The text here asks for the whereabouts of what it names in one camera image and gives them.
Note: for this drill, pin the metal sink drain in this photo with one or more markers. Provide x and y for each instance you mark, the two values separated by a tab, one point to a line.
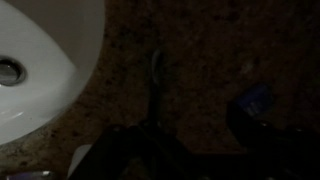
10	71

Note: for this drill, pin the slim white tube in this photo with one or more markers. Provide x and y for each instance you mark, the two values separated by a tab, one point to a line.
78	160

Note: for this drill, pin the white oval sink basin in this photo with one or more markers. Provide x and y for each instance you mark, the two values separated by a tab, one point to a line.
43	50

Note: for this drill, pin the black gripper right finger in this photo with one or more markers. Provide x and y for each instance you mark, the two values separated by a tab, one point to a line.
246	131

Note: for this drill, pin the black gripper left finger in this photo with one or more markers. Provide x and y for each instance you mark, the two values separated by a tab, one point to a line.
156	100

